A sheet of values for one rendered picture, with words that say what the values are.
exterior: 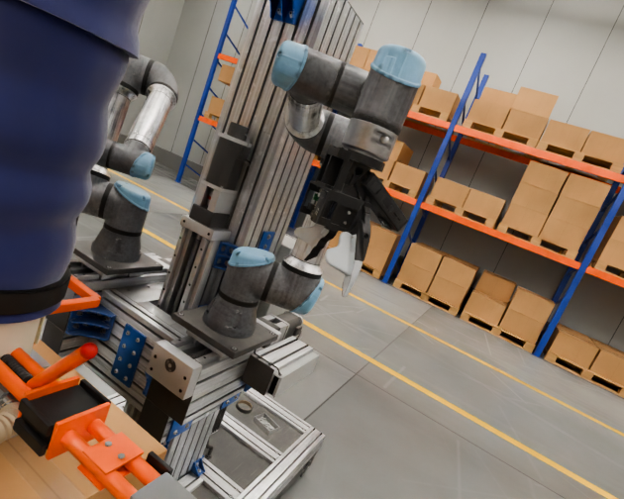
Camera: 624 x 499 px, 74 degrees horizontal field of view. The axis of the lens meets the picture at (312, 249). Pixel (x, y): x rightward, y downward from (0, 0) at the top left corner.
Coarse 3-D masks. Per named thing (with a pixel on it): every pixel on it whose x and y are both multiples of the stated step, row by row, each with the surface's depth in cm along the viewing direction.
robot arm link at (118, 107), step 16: (128, 64) 129; (144, 64) 130; (128, 80) 129; (144, 80) 131; (128, 96) 132; (112, 112) 129; (112, 128) 130; (96, 176) 127; (96, 192) 126; (96, 208) 127
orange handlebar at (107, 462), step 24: (72, 288) 98; (0, 360) 66; (24, 360) 68; (24, 384) 63; (72, 432) 58; (96, 432) 60; (96, 456) 55; (120, 456) 56; (96, 480) 55; (120, 480) 54; (144, 480) 56
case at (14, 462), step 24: (48, 360) 91; (120, 432) 79; (144, 432) 82; (0, 456) 66; (24, 456) 67; (72, 456) 71; (144, 456) 76; (0, 480) 62; (24, 480) 64; (48, 480) 65; (72, 480) 67
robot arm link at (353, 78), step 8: (344, 72) 66; (352, 72) 66; (360, 72) 67; (344, 80) 66; (352, 80) 66; (360, 80) 66; (344, 88) 66; (352, 88) 66; (360, 88) 66; (336, 96) 67; (344, 96) 67; (352, 96) 67; (336, 104) 68; (344, 104) 68; (352, 104) 68; (344, 112) 70; (352, 112) 69
